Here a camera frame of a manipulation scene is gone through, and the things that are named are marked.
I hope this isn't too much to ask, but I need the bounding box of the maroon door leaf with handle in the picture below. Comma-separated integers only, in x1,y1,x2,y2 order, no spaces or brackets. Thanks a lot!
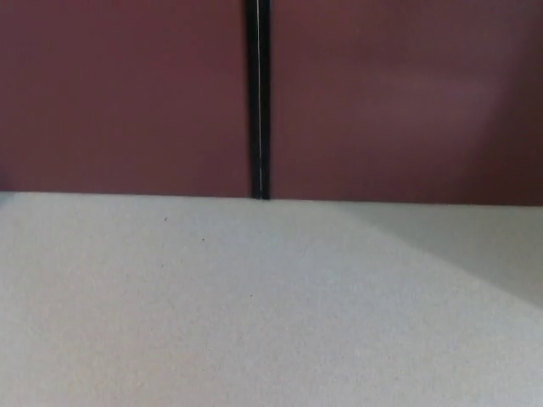
268,0,543,208

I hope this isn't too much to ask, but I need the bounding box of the black door edge seal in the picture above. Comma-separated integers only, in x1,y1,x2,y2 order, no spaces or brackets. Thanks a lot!
244,0,272,201

